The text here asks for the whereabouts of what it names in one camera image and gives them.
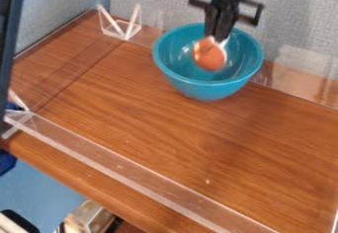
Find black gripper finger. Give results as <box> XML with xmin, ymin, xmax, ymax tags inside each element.
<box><xmin>205</xmin><ymin>4</ymin><xmax>221</xmax><ymax>41</ymax></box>
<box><xmin>218</xmin><ymin>7</ymin><xmax>240</xmax><ymax>41</ymax></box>

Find brown and white toy mushroom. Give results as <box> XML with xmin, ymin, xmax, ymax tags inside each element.
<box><xmin>192</xmin><ymin>36</ymin><xmax>228</xmax><ymax>71</ymax></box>

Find blue bowl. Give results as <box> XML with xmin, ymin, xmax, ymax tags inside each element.
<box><xmin>153</xmin><ymin>23</ymin><xmax>265</xmax><ymax>101</ymax></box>

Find clear acrylic back barrier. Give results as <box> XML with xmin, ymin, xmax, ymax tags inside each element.
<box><xmin>131</xmin><ymin>27</ymin><xmax>338</xmax><ymax>110</ymax></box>

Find clear acrylic barrier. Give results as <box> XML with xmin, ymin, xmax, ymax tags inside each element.
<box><xmin>131</xmin><ymin>27</ymin><xmax>338</xmax><ymax>110</ymax></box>
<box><xmin>2</xmin><ymin>109</ymin><xmax>281</xmax><ymax>233</ymax></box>

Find clear acrylic front barrier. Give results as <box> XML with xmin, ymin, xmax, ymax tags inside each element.
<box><xmin>2</xmin><ymin>109</ymin><xmax>281</xmax><ymax>233</ymax></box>

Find blue object at left edge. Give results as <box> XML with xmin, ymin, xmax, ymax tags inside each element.
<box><xmin>0</xmin><ymin>101</ymin><xmax>23</xmax><ymax>176</ymax></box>

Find metallic object under table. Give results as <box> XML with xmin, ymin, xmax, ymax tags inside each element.
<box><xmin>55</xmin><ymin>200</ymin><xmax>117</xmax><ymax>233</ymax></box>

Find black white object bottom left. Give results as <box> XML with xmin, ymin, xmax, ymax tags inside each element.
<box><xmin>0</xmin><ymin>209</ymin><xmax>41</xmax><ymax>233</ymax></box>

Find clear acrylic corner bracket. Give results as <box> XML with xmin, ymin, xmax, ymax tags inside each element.
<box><xmin>0</xmin><ymin>89</ymin><xmax>33</xmax><ymax>140</ymax></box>
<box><xmin>97</xmin><ymin>4</ymin><xmax>142</xmax><ymax>40</ymax></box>

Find blue metal frame post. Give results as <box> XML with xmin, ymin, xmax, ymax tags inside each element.
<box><xmin>0</xmin><ymin>0</ymin><xmax>25</xmax><ymax>132</ymax></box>

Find clear acrylic left corner bracket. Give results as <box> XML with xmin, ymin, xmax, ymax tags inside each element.
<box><xmin>0</xmin><ymin>89</ymin><xmax>33</xmax><ymax>140</ymax></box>

